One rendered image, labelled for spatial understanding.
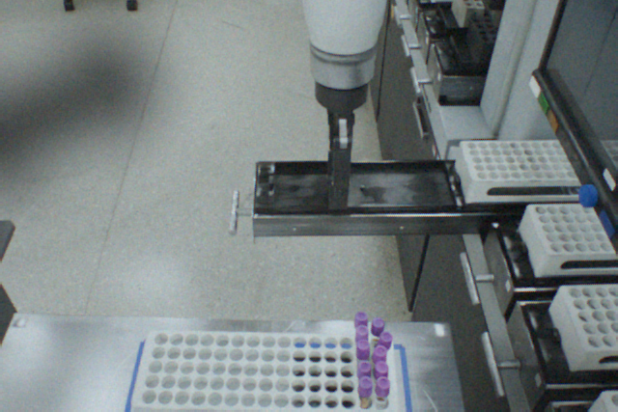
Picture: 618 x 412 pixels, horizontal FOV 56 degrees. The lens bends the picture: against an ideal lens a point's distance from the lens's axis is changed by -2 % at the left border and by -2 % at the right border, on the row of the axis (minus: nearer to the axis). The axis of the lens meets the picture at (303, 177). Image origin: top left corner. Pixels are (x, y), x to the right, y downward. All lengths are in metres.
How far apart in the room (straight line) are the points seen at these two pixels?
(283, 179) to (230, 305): 0.87
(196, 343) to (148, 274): 1.22
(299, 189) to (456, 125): 0.43
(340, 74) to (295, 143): 1.58
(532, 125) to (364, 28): 0.45
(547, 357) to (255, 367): 0.38
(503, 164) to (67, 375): 0.72
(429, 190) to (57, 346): 0.62
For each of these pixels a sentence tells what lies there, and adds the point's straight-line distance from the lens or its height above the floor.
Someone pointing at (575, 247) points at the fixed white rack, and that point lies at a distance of 0.93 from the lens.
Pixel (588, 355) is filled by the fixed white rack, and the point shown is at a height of 0.85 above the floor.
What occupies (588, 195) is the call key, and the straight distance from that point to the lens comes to 0.82.
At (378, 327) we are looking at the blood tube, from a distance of 0.69.
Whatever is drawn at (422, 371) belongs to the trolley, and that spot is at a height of 0.82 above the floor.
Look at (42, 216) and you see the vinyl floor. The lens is 2.25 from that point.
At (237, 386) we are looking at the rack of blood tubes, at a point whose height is 0.87.
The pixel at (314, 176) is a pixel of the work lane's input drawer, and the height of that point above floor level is 0.80.
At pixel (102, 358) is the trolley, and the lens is 0.83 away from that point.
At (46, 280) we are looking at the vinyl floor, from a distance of 2.05.
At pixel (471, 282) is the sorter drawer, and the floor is 0.75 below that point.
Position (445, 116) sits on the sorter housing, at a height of 0.73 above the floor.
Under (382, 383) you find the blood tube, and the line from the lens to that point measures 0.65.
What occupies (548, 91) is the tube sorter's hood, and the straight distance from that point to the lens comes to 0.97.
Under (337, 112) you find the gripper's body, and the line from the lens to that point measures 0.82.
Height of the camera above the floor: 1.51
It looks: 43 degrees down
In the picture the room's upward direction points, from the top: straight up
